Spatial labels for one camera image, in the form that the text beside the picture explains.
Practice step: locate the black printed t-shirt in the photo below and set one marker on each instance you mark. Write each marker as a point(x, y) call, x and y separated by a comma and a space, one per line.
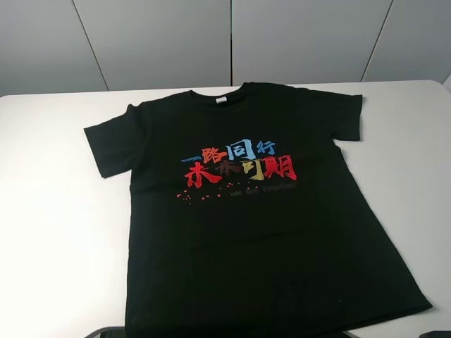
point(245, 219)

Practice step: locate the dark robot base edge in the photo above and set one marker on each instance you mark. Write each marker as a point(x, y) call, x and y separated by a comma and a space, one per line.
point(108, 332)

